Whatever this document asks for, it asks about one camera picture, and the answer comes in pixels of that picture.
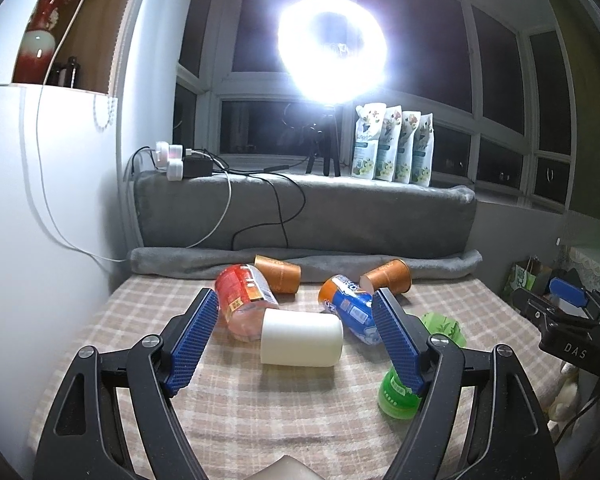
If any red and white vase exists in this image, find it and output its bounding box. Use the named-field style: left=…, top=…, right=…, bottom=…
left=22, top=0, right=74, bottom=85

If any white cable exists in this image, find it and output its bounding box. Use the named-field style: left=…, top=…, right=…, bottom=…
left=26, top=0, right=234, bottom=264

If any white green stand-up pouch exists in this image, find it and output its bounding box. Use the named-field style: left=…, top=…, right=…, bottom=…
left=410, top=113, right=437, bottom=187
left=394, top=109, right=423, bottom=185
left=374, top=105, right=407, bottom=184
left=351, top=102, right=387, bottom=181

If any grey folded blanket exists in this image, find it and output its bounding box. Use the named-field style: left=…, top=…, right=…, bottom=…
left=132, top=170, right=479, bottom=254

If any orange and blue bottle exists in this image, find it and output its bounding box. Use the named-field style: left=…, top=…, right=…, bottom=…
left=318, top=274, right=384, bottom=347

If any green plastic bottle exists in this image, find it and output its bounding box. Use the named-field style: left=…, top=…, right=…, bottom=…
left=377, top=366, right=427, bottom=421

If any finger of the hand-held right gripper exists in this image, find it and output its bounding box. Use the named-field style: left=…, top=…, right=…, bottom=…
left=549, top=276, right=594, bottom=312
left=511, top=289, right=552, bottom=322

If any pale plush toy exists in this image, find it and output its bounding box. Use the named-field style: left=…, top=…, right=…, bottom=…
left=546, top=364, right=595, bottom=424

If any dark bottle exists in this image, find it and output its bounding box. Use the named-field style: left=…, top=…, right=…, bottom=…
left=47, top=56, right=82, bottom=89

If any rolled grey blanket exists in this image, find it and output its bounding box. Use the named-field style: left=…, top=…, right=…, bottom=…
left=129, top=245, right=484, bottom=282

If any red label plastic bottle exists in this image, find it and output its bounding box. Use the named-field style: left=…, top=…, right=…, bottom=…
left=214, top=263, right=281, bottom=344

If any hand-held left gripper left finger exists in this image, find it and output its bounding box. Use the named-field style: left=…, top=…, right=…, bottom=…
left=32, top=287, right=221, bottom=480

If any ring light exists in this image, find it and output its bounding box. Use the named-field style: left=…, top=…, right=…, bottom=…
left=276, top=0, right=390, bottom=107

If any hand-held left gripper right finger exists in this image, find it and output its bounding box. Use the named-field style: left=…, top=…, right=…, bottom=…
left=371, top=288, right=562, bottom=480

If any black power adapter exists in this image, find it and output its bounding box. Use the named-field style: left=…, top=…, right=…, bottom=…
left=182, top=157, right=215, bottom=179

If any wooden shelf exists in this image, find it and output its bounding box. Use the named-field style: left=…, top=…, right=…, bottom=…
left=11, top=0, right=147, bottom=97

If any black cable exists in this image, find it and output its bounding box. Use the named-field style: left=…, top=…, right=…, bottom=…
left=200, top=152, right=307, bottom=251

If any green paper bag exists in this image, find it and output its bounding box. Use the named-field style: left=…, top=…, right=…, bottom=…
left=502, top=257, right=554, bottom=304

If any crumpled green plastic wrapper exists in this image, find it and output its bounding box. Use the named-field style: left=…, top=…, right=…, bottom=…
left=419, top=311, right=467, bottom=349

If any white cup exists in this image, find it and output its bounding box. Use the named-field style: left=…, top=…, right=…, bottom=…
left=260, top=308, right=344, bottom=368

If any black tripod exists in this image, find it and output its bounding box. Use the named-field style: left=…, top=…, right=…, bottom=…
left=304, top=104, right=343, bottom=179

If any plaid blanket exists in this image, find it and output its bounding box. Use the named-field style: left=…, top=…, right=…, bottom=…
left=27, top=274, right=581, bottom=480

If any white flat object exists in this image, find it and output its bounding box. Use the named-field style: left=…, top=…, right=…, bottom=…
left=251, top=453, right=327, bottom=480

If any white window frame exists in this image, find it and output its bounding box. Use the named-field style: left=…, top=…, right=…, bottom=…
left=172, top=0, right=581, bottom=212

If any brown paper cup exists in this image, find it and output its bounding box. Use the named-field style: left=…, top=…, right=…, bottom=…
left=360, top=259, right=412, bottom=293
left=254, top=254, right=302, bottom=295

